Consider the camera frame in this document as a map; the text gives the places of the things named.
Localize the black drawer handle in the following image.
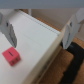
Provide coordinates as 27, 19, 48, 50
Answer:
60, 42, 84, 84

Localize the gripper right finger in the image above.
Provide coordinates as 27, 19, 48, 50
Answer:
61, 7, 84, 50

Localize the pink block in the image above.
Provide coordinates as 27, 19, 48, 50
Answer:
1, 46, 23, 67

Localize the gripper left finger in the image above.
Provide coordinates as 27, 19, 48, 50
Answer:
0, 11, 18, 49

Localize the wooden drawer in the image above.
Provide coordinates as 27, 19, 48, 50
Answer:
0, 9, 74, 84

